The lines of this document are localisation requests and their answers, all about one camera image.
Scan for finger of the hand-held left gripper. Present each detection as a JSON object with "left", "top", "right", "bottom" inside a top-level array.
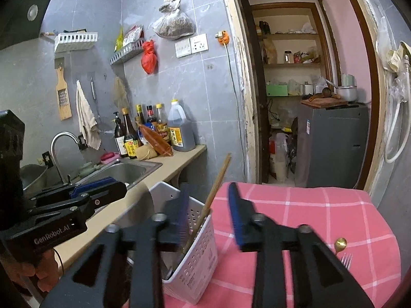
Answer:
[
  {"left": 34, "top": 176, "right": 117, "bottom": 201},
  {"left": 30, "top": 181, "right": 128, "bottom": 220}
]

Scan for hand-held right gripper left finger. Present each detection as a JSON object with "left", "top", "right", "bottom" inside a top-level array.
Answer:
[{"left": 40, "top": 183, "right": 193, "bottom": 308}]

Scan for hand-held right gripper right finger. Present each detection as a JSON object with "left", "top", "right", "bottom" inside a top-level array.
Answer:
[{"left": 227, "top": 182, "right": 375, "bottom": 308}]

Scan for wooden chopstick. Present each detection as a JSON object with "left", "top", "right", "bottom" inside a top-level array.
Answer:
[
  {"left": 184, "top": 156, "right": 232, "bottom": 254},
  {"left": 183, "top": 153, "right": 230, "bottom": 253}
]

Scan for white perforated utensil holder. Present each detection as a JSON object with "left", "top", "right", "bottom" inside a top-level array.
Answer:
[{"left": 141, "top": 181, "right": 219, "bottom": 305}]

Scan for small gold spoon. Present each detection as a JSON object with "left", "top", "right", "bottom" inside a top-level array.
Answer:
[{"left": 334, "top": 237, "right": 348, "bottom": 257}]

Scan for person's left hand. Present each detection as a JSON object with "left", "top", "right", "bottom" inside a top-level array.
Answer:
[{"left": 13, "top": 249, "right": 62, "bottom": 293}]

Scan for steel sink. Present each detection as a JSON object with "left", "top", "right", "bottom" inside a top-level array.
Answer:
[{"left": 75, "top": 159, "right": 163, "bottom": 193}]

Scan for pink soap dish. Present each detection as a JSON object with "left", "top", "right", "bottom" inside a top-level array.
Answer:
[{"left": 100, "top": 152, "right": 121, "bottom": 165}]

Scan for beige kitchen counter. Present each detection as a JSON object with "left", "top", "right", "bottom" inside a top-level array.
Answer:
[{"left": 54, "top": 144, "right": 208, "bottom": 273}]

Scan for dark pump bottle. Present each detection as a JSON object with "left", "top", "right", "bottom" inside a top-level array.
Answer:
[{"left": 112, "top": 112, "right": 127, "bottom": 158}]

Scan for metal basin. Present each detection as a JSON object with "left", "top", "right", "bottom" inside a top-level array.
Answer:
[{"left": 20, "top": 163, "right": 49, "bottom": 190}]

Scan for metal faucet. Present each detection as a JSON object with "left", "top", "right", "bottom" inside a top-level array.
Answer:
[{"left": 51, "top": 131, "right": 82, "bottom": 185}]

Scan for beige towel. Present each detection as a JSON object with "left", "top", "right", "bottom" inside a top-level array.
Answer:
[{"left": 76, "top": 80, "right": 101, "bottom": 151}]

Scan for brown orange packet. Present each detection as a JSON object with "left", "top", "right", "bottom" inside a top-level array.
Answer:
[{"left": 138, "top": 123, "right": 174, "bottom": 157}]

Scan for large oil jug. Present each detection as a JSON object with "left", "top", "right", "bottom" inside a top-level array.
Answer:
[{"left": 167, "top": 99, "right": 196, "bottom": 152}]

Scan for sauce bottle with pale cap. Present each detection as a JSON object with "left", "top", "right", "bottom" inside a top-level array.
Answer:
[{"left": 155, "top": 103, "right": 171, "bottom": 142}]

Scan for pink checked tablecloth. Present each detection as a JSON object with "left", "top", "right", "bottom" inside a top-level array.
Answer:
[{"left": 162, "top": 181, "right": 402, "bottom": 308}]

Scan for wooden grater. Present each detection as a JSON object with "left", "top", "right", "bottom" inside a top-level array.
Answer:
[{"left": 55, "top": 67, "right": 73, "bottom": 121}]

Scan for hanging beige scrubber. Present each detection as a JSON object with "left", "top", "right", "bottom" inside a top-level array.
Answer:
[{"left": 113, "top": 76, "right": 132, "bottom": 113}]

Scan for hanging metal utensil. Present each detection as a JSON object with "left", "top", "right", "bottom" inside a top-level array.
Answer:
[{"left": 90, "top": 76, "right": 105, "bottom": 133}]

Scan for dark wooden door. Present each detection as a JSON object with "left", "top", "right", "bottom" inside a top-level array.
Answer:
[{"left": 239, "top": 0, "right": 270, "bottom": 183}]

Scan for grey cabinet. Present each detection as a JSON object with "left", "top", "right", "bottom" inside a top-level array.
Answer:
[{"left": 295, "top": 103, "right": 370, "bottom": 189}]

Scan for green box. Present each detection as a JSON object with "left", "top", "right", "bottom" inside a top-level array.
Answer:
[{"left": 266, "top": 83, "right": 289, "bottom": 97}]

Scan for red plastic bag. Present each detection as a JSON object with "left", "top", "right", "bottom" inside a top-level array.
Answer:
[{"left": 141, "top": 40, "right": 158, "bottom": 75}]

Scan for wooden cutting board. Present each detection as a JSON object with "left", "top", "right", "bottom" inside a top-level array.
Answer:
[{"left": 300, "top": 98, "right": 349, "bottom": 109}]

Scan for wooden ladle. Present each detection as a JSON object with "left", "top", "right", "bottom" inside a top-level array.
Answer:
[{"left": 308, "top": 87, "right": 341, "bottom": 101}]

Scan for red and white packets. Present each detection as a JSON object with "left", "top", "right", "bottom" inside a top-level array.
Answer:
[{"left": 122, "top": 26, "right": 144, "bottom": 47}]

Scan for white pot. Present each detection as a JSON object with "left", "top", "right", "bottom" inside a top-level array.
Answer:
[{"left": 335, "top": 84, "right": 358, "bottom": 103}]

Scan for clear bag of dark dried goods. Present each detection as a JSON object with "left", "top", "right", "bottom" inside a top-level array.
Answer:
[{"left": 152, "top": 9, "right": 196, "bottom": 41}]

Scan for black range hood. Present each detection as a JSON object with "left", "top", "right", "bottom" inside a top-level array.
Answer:
[{"left": 0, "top": 0, "right": 65, "bottom": 50}]

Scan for wooden shelf unit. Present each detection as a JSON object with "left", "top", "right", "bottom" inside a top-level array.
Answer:
[{"left": 252, "top": 3, "right": 333, "bottom": 97}]

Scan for clear bag of pale contents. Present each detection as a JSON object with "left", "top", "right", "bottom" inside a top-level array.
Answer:
[{"left": 157, "top": 0, "right": 182, "bottom": 15}]

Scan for clear hanging plastic bag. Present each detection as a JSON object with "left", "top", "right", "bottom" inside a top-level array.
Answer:
[{"left": 376, "top": 16, "right": 405, "bottom": 103}]

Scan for cream rubber gloves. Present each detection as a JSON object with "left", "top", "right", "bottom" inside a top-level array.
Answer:
[{"left": 387, "top": 40, "right": 411, "bottom": 71}]

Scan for worn door frame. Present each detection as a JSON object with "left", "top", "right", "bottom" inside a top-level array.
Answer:
[{"left": 217, "top": 0, "right": 395, "bottom": 193}]

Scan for thin wall cable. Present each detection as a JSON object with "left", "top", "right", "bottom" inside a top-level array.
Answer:
[{"left": 225, "top": 43, "right": 249, "bottom": 174}]

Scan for metal wall shelf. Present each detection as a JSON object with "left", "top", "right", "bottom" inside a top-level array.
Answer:
[{"left": 109, "top": 38, "right": 146, "bottom": 65}]

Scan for white wall basket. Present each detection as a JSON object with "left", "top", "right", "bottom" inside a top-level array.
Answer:
[{"left": 54, "top": 32, "right": 98, "bottom": 53}]

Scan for white light switch panel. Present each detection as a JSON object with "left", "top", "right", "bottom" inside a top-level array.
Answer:
[{"left": 175, "top": 38, "right": 192, "bottom": 58}]

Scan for white hose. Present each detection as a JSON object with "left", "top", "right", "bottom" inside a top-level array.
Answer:
[{"left": 384, "top": 56, "right": 411, "bottom": 164}]

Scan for white wall socket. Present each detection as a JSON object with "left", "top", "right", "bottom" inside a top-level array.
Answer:
[{"left": 190, "top": 34, "right": 209, "bottom": 53}]

